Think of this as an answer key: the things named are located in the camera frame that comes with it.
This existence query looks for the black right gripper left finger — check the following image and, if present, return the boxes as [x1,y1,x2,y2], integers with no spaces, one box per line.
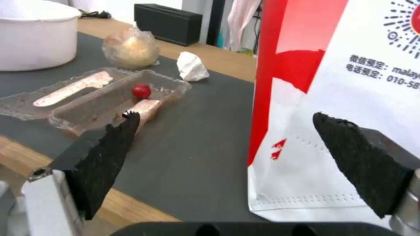
[20,111,142,236]

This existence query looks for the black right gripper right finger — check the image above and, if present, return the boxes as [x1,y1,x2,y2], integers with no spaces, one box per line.
[312,112,420,236]

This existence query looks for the red and white takeout bag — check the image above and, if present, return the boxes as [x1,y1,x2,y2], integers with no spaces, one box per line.
[246,0,420,223]

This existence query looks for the clear plastic clamshell food container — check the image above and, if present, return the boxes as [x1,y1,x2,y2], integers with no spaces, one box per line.
[0,67,193,137]

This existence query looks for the pink food piece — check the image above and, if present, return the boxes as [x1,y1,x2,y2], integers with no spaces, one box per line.
[113,99,162,128]

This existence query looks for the smeared white plastic knife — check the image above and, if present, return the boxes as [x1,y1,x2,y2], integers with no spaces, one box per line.
[33,70,114,108]

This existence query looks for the red cherry tomato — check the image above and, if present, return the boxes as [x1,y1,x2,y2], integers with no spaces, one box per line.
[132,83,152,98]

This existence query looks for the dark grey desk mat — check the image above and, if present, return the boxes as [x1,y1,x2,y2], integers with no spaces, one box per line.
[0,32,273,223]

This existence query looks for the plastic-wrapped round bun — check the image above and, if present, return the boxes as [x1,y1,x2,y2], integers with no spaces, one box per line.
[102,26,161,69]

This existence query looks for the crumpled white paper ball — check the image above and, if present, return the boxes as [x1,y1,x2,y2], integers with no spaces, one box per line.
[176,51,210,82]

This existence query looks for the white round bucket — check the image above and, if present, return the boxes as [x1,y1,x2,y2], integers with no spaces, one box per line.
[0,0,82,72]

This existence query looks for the black rectangular speaker box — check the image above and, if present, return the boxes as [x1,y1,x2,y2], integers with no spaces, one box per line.
[133,3,203,47]

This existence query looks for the pale pink hanging cloth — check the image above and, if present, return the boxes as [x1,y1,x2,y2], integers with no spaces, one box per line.
[224,0,262,55]

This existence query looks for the black cable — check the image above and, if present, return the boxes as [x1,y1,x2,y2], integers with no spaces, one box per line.
[79,10,112,19]

